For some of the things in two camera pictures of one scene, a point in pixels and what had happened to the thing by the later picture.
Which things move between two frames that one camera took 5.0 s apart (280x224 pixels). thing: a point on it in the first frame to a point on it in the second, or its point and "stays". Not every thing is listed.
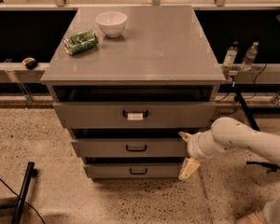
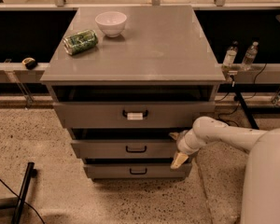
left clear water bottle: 231,55 stays
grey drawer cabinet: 126,81 stays
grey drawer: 132,147 stays
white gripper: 192,147 to 183,143
